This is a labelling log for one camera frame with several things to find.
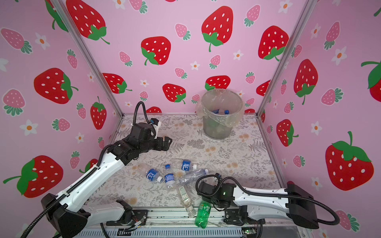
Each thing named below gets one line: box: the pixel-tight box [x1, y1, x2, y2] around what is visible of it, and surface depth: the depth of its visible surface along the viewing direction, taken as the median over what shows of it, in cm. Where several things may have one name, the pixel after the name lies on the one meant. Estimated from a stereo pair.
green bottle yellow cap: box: [194, 200, 212, 229], surface depth 73 cm
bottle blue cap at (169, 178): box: [164, 164, 176, 191], surface depth 85 cm
